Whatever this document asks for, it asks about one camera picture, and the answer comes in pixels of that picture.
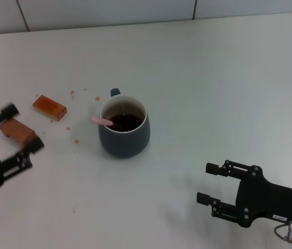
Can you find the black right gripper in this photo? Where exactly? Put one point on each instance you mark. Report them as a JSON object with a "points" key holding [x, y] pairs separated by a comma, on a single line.
{"points": [[275, 202]]}

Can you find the dark grey ceramic cup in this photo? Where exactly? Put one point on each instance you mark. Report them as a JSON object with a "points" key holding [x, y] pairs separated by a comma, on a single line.
{"points": [[123, 145]]}

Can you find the plain brown wooden block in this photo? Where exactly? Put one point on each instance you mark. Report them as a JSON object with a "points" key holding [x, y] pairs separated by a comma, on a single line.
{"points": [[16, 129]]}

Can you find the orange stained wooden block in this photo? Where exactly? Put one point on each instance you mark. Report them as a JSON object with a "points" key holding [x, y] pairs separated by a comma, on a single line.
{"points": [[51, 107]]}

